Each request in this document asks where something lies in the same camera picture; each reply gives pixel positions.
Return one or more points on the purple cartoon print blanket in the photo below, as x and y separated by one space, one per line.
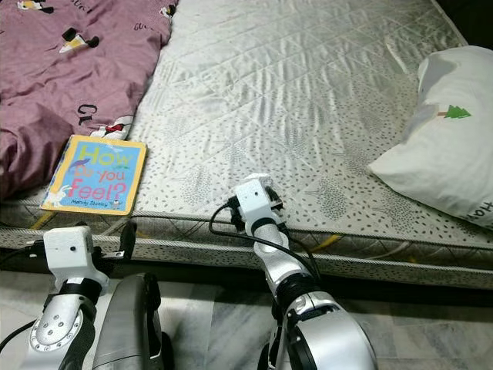
69 85

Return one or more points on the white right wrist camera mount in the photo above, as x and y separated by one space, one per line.
253 196

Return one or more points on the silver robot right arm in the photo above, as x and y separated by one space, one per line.
323 331

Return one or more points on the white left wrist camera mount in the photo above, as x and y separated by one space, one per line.
69 250

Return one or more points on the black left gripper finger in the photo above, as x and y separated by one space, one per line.
129 235

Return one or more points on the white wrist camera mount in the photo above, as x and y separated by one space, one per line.
253 196
69 250

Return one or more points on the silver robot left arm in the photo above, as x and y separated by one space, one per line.
58 331

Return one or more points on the blue yellow children's book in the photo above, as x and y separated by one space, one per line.
92 176

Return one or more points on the silver robot left leg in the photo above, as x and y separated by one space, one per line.
127 324

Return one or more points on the white quilted mattress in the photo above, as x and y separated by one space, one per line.
277 100

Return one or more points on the dark tufted bed headboard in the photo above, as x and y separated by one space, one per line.
470 15

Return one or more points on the white pillow with tree print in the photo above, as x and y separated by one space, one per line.
439 154

